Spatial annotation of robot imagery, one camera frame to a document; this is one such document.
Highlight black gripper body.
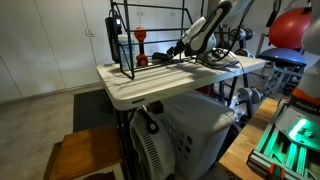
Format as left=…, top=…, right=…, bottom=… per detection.
left=171, top=37, right=190, bottom=57

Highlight black work glove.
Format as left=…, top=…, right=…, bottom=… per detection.
left=151, top=51, right=175, bottom=64

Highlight grey running shoe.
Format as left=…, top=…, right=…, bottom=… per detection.
left=199, top=52, right=240, bottom=70
left=210, top=47, right=236, bottom=61

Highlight translucent plastic bucket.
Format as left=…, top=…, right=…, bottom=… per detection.
left=117, top=33, right=140, bottom=70

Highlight black box on rack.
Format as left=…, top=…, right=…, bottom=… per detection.
left=104, top=8, right=124, bottom=64

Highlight dark weight rack with plates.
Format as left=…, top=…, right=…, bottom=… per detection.
left=213, top=23, right=257, bottom=57

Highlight white plastic laundry basket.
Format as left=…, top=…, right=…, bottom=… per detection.
left=155, top=91, right=240, bottom=180

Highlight chrome dumbbell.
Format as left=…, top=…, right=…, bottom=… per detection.
left=235, top=86, right=265, bottom=106

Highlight black floor mat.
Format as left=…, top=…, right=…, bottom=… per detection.
left=72, top=88, right=118, bottom=134

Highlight white round floor fan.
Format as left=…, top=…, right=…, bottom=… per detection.
left=129, top=109, right=177, bottom=180

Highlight blue balance trainer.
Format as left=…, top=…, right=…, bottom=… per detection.
left=257, top=47, right=308, bottom=68

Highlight red exercise ball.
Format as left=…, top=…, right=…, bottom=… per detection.
left=267, top=7, right=315, bottom=51

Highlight light wooden workbench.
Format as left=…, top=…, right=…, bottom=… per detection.
left=217, top=96, right=285, bottom=180

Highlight brown wooden stool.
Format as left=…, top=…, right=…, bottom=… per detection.
left=42, top=124, right=127, bottom=180

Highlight black metal wire rack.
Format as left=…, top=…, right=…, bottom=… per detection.
left=109, top=0, right=207, bottom=81

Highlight metal cabinet door handles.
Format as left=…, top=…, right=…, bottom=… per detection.
left=84, top=27, right=97, bottom=38

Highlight white cabinet wall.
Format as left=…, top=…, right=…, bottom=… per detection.
left=0, top=0, right=208, bottom=104

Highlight green-lit aluminium robot mount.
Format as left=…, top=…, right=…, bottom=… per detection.
left=245, top=98, right=320, bottom=180

